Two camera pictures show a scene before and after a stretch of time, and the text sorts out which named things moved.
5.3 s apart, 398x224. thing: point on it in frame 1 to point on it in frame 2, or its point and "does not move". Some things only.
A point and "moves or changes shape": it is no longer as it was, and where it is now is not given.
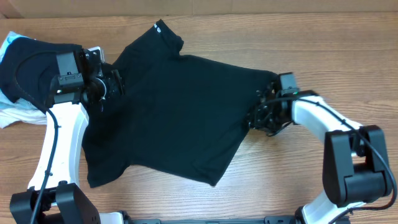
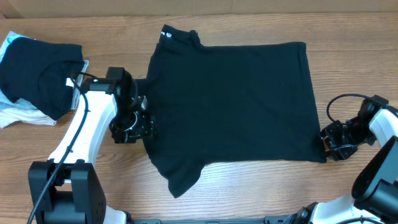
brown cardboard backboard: [28, 9] does not move
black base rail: [268, 219] does not move
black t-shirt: [181, 114] moves or changes shape
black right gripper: [261, 112] to [328, 142]
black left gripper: [115, 83] to [147, 129]
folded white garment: [20, 111] does not move
